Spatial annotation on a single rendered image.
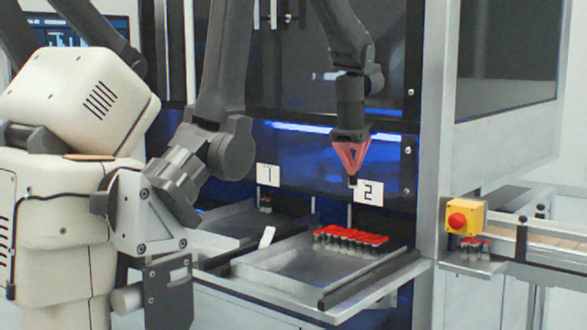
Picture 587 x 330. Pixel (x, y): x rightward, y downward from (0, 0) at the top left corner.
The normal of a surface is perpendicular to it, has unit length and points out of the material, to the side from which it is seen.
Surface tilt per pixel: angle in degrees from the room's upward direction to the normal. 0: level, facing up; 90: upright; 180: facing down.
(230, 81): 94
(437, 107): 90
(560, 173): 90
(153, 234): 90
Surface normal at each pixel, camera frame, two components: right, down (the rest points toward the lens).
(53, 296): 0.76, 0.13
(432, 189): -0.62, 0.15
